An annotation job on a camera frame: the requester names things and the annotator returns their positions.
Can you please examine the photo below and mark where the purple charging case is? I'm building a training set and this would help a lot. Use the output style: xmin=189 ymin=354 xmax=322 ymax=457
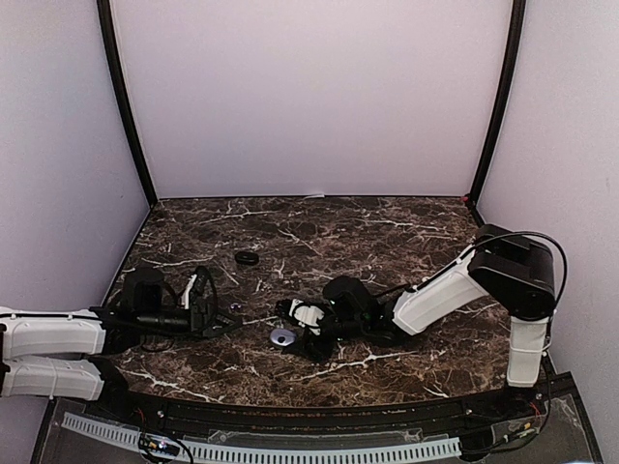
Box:
xmin=270 ymin=328 xmax=297 ymax=348

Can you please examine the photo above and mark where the black earbud charging case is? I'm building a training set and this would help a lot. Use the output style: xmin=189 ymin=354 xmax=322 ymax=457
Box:
xmin=234 ymin=250 xmax=259 ymax=266

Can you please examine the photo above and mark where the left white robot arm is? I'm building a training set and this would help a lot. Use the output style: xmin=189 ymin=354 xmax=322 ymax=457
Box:
xmin=1 ymin=266 xmax=242 ymax=421

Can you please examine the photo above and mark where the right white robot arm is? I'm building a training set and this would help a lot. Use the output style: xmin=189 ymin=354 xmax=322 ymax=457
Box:
xmin=283 ymin=224 xmax=566 ymax=420

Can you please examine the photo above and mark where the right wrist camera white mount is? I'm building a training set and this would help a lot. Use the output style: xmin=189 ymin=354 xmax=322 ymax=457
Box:
xmin=276 ymin=299 xmax=325 ymax=335

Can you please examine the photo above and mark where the white slotted cable duct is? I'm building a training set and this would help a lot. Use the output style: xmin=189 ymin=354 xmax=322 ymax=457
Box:
xmin=61 ymin=413 xmax=461 ymax=463

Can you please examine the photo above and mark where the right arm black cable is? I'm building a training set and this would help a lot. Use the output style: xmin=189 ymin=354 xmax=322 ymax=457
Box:
xmin=473 ymin=231 xmax=568 ymax=320

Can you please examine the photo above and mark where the left black frame post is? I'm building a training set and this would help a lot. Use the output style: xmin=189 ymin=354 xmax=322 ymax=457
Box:
xmin=96 ymin=0 xmax=159 ymax=208

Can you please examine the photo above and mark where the black frame post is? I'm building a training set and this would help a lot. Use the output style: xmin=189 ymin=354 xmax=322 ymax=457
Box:
xmin=96 ymin=0 xmax=159 ymax=208
xmin=467 ymin=0 xmax=527 ymax=210

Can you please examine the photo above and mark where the right black frame post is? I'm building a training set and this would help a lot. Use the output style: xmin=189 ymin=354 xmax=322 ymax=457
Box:
xmin=467 ymin=0 xmax=527 ymax=210

